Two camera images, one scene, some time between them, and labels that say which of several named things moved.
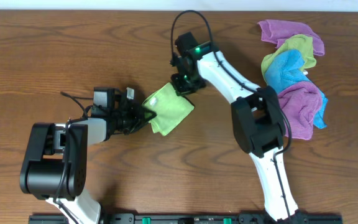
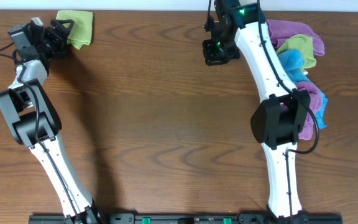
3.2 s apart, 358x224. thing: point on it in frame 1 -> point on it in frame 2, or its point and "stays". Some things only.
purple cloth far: (277, 32) stays
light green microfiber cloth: (171, 109) -> (81, 32)
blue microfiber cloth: (286, 68) stays
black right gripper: (188, 84) -> (215, 55)
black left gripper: (134, 117) -> (56, 35)
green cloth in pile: (302, 43) stays
